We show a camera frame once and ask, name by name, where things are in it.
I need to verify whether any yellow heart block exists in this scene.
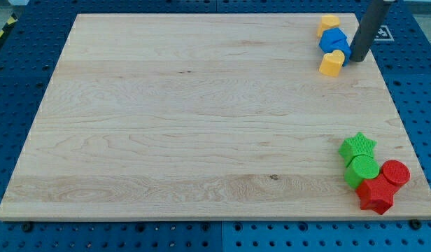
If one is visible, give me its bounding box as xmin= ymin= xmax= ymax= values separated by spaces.
xmin=318 ymin=50 xmax=345 ymax=77

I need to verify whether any wooden board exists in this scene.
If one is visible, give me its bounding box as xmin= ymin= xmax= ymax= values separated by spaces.
xmin=0 ymin=13 xmax=431 ymax=222

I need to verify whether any green star block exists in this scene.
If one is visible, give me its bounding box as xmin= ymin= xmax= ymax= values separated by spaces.
xmin=339 ymin=132 xmax=377 ymax=167

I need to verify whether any blue hexagon block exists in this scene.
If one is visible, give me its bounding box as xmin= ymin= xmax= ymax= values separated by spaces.
xmin=318 ymin=27 xmax=351 ymax=67

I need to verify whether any green cylinder block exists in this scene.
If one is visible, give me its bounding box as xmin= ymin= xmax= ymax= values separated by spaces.
xmin=344 ymin=155 xmax=380 ymax=189

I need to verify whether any yellow pentagon block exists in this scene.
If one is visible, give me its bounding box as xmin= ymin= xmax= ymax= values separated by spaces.
xmin=316 ymin=14 xmax=341 ymax=38

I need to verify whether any red star block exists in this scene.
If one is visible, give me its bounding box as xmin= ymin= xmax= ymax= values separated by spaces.
xmin=355 ymin=174 xmax=400 ymax=215

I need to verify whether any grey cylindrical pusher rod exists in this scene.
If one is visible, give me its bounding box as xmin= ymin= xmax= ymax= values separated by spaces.
xmin=349 ymin=0 xmax=394 ymax=62

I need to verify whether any red cylinder block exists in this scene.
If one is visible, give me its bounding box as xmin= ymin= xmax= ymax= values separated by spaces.
xmin=381 ymin=160 xmax=411 ymax=193

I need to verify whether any black yellow hazard tape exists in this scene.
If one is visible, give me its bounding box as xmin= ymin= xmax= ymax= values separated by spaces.
xmin=0 ymin=13 xmax=18 ymax=46

